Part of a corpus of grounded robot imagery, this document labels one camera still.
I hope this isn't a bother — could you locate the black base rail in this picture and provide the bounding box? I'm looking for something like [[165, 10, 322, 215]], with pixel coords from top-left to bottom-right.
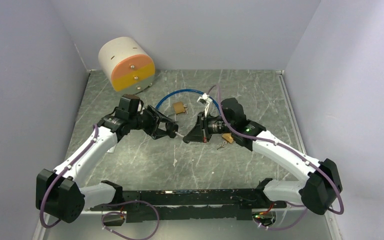
[[91, 188, 287, 223]]

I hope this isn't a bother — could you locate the black padlock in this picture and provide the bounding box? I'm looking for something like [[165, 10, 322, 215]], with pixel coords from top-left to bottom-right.
[[165, 122, 179, 139]]

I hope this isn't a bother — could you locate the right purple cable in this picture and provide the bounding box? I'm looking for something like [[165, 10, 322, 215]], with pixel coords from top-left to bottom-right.
[[253, 198, 310, 232]]

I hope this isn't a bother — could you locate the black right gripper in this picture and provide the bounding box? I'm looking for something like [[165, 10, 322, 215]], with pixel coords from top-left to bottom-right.
[[184, 111, 235, 143]]

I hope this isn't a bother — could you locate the purple cable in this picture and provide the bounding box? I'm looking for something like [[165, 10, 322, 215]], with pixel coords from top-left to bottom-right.
[[101, 198, 162, 240], [253, 198, 310, 232]]

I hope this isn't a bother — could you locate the long shackle brass padlock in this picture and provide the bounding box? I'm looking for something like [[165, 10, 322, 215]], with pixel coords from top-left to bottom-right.
[[221, 133, 235, 144]]

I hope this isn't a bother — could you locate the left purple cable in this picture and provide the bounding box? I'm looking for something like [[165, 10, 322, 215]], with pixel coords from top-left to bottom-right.
[[101, 198, 162, 240]]

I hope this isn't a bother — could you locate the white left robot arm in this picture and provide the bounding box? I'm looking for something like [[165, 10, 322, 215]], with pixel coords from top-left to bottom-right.
[[35, 94, 179, 229]]

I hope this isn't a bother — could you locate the blue cable lock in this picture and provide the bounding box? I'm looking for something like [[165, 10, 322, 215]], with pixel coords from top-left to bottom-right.
[[155, 88, 220, 111]]

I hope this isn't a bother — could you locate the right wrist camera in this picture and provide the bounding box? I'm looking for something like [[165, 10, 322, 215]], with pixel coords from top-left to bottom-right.
[[196, 93, 213, 115]]

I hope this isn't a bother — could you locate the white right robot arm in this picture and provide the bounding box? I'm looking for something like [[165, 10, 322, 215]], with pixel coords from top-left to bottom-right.
[[183, 98, 343, 215]]

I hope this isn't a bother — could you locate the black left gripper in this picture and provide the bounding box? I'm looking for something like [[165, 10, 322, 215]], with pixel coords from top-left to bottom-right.
[[128, 105, 175, 139]]

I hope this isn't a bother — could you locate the beige cylinder drawer box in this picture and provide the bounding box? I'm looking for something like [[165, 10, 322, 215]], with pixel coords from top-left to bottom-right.
[[98, 36, 156, 95]]

